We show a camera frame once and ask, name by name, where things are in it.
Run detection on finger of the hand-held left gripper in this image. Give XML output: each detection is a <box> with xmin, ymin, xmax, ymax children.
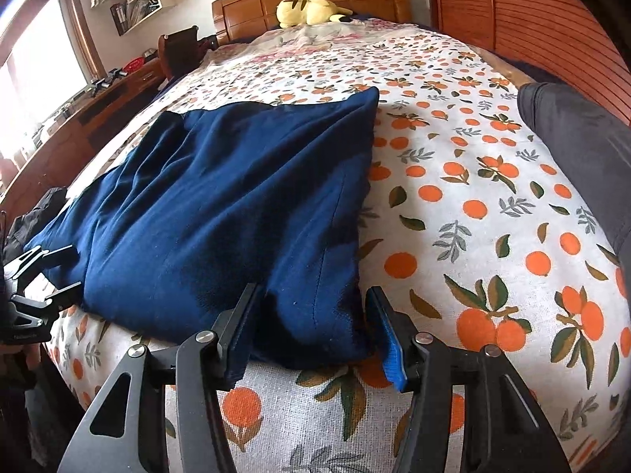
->
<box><xmin>10</xmin><ymin>281</ymin><xmax>82</xmax><ymax>317</ymax></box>
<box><xmin>4</xmin><ymin>244</ymin><xmax>78</xmax><ymax>283</ymax></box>

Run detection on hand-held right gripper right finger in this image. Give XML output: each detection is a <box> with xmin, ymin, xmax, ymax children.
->
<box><xmin>365</xmin><ymin>286</ymin><xmax>573</xmax><ymax>473</ymax></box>

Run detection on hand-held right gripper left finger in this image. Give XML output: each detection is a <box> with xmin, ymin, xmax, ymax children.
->
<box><xmin>58</xmin><ymin>283</ymin><xmax>262</xmax><ymax>473</ymax></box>

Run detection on navy blue garment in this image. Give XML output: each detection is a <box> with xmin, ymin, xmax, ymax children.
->
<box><xmin>24</xmin><ymin>86</ymin><xmax>380</xmax><ymax>371</ymax></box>

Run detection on dark grey cloth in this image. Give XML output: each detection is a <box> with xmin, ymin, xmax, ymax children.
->
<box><xmin>5</xmin><ymin>187</ymin><xmax>69</xmax><ymax>253</ymax></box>

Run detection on orange fruit print bedsheet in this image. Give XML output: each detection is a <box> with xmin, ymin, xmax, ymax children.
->
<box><xmin>47</xmin><ymin>17</ymin><xmax>631</xmax><ymax>473</ymax></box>

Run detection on wooden desk cabinet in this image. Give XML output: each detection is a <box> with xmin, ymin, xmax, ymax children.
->
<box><xmin>0</xmin><ymin>59</ymin><xmax>166</xmax><ymax>222</ymax></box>

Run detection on wooden chair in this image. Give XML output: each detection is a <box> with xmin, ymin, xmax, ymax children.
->
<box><xmin>158</xmin><ymin>26</ymin><xmax>218</xmax><ymax>82</ymax></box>

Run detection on dark grey pants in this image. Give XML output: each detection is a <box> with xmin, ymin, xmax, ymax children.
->
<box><xmin>517</xmin><ymin>81</ymin><xmax>631</xmax><ymax>258</ymax></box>

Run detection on yellow plush toy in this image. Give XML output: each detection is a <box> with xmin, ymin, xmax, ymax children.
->
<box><xmin>275</xmin><ymin>0</ymin><xmax>355</xmax><ymax>28</ymax></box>

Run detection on wooden wardrobe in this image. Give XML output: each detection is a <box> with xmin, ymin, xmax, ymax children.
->
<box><xmin>423</xmin><ymin>0</ymin><xmax>631</xmax><ymax>125</ymax></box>

